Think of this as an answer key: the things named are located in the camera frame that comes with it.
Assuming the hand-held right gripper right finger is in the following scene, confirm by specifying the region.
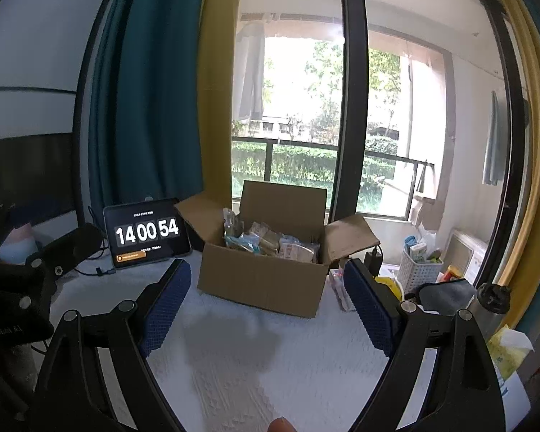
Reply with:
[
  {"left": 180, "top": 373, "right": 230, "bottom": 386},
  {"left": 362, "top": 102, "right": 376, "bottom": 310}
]
[{"left": 342, "top": 258, "right": 507, "bottom": 432}]

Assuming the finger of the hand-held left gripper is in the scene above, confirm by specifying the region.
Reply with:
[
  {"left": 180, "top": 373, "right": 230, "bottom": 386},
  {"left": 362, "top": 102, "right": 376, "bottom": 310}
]
[{"left": 27, "top": 222, "right": 105, "bottom": 280}]

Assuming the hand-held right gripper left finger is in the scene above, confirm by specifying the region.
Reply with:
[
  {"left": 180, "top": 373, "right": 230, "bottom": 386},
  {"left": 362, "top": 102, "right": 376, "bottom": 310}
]
[{"left": 33, "top": 258, "right": 193, "bottom": 432}]

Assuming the cardboard box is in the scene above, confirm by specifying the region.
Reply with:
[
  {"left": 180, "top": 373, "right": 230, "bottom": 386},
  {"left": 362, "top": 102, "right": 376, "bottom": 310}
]
[{"left": 175, "top": 180, "right": 381, "bottom": 319}]

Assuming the pile of assorted snack packets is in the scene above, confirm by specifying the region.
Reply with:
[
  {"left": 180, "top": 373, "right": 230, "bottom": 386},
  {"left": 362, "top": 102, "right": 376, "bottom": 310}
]
[{"left": 222, "top": 207, "right": 321, "bottom": 264}]

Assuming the yellow plastic item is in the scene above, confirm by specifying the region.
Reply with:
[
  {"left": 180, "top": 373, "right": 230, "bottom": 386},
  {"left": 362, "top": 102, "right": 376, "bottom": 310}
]
[{"left": 375, "top": 276, "right": 403, "bottom": 300}]

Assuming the pink white snack packet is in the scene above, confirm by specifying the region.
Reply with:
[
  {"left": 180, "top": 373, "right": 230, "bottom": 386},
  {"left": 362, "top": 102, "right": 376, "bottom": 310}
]
[{"left": 328, "top": 270, "right": 356, "bottom": 311}]

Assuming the black charger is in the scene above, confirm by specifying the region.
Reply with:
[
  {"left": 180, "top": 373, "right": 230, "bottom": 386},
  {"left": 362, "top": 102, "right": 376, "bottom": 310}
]
[{"left": 364, "top": 245, "right": 383, "bottom": 277}]

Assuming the pink blue pillow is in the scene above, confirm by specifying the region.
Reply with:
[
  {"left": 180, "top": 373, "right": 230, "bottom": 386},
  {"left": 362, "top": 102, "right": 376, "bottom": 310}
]
[{"left": 0, "top": 225, "right": 41, "bottom": 264}]

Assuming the white plastic basket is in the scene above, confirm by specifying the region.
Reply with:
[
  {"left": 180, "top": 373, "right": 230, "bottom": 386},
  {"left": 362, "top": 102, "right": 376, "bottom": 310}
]
[{"left": 400, "top": 236, "right": 444, "bottom": 286}]

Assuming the tablet with clock display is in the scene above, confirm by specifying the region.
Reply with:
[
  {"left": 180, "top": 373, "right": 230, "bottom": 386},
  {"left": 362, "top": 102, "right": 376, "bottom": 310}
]
[{"left": 103, "top": 197, "right": 193, "bottom": 271}]

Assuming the dark grey pouch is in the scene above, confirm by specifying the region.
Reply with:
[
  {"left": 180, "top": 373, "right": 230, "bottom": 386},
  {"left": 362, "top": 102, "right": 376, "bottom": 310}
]
[{"left": 405, "top": 279, "right": 478, "bottom": 313}]

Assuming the dark headboard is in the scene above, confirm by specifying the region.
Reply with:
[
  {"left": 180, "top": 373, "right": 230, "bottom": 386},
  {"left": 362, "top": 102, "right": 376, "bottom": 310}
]
[{"left": 0, "top": 132, "right": 79, "bottom": 235}]

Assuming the white textured bedspread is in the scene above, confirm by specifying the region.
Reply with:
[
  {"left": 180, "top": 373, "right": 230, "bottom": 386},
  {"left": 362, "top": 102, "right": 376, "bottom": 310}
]
[{"left": 49, "top": 249, "right": 437, "bottom": 432}]

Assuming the cardboard sheet on railing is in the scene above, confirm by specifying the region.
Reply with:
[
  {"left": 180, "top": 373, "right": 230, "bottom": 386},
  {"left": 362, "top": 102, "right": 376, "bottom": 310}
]
[{"left": 411, "top": 198, "right": 444, "bottom": 230}]

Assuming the white microwave oven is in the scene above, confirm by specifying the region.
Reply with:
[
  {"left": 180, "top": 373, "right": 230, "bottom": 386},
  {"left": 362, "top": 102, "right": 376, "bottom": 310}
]
[{"left": 445, "top": 229, "right": 489, "bottom": 280}]

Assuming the steel bottle black lid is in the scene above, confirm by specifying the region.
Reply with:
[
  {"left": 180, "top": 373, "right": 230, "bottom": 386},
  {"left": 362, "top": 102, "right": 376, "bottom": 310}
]
[{"left": 468, "top": 281, "right": 509, "bottom": 338}]

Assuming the yellow tissue pack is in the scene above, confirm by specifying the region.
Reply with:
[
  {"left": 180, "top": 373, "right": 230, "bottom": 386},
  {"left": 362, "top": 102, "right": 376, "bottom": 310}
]
[{"left": 486, "top": 324, "right": 534, "bottom": 383}]

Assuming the teal curtain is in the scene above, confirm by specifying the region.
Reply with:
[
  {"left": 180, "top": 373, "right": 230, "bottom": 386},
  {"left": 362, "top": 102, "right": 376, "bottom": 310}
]
[{"left": 87, "top": 0, "right": 208, "bottom": 230}]

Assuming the black balcony railing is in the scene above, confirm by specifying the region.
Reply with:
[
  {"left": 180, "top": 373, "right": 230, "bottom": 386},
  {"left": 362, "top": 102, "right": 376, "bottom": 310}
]
[{"left": 231, "top": 136, "right": 435, "bottom": 221}]

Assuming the yellow curtain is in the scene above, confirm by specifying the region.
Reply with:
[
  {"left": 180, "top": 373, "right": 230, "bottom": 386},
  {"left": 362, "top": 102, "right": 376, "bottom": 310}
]
[
  {"left": 198, "top": 0, "right": 244, "bottom": 235},
  {"left": 481, "top": 0, "right": 540, "bottom": 325}
]

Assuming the light blue hanging towel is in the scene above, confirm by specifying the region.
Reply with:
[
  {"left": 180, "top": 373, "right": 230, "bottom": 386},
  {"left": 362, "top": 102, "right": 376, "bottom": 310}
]
[{"left": 482, "top": 90, "right": 505, "bottom": 186}]

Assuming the white hanging shirt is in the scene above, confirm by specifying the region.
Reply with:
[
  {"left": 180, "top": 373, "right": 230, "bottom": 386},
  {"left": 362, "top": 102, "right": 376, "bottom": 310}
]
[{"left": 234, "top": 20, "right": 266, "bottom": 120}]

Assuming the black cable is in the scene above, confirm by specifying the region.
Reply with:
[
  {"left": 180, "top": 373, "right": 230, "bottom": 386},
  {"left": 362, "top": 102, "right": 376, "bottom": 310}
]
[{"left": 74, "top": 207, "right": 118, "bottom": 277}]

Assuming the dark sliding door frame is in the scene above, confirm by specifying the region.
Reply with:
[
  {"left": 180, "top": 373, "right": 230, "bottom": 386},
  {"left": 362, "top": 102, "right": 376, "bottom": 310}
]
[{"left": 337, "top": 0, "right": 529, "bottom": 289}]

